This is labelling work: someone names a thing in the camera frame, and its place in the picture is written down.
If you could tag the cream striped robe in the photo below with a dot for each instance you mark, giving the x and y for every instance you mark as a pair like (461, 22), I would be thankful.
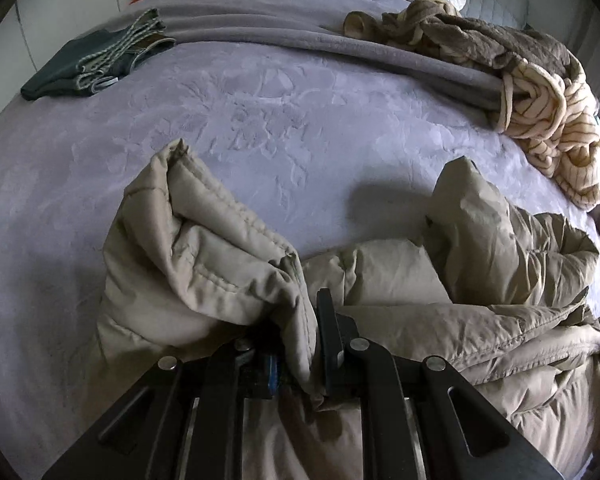
(555, 120)

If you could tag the beige puffer jacket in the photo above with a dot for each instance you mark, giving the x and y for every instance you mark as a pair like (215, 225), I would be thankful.
(455, 320)

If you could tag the dark green folded garment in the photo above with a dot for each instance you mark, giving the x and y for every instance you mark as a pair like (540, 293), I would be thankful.
(55, 72)

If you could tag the grey fleece blanket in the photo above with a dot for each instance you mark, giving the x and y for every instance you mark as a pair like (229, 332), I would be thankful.
(280, 30)

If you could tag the brown fleece garment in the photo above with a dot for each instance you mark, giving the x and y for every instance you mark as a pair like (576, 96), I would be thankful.
(505, 45)

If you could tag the lavender embossed bedspread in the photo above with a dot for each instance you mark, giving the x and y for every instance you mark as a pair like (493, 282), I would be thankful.
(230, 125)

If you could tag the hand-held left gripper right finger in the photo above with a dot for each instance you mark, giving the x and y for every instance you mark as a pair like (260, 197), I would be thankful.
(330, 350)

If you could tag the white wardrobe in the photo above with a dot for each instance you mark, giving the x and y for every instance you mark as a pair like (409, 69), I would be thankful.
(10, 50)

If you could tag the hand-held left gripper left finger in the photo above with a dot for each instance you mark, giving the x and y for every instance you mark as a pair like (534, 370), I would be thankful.
(273, 375)

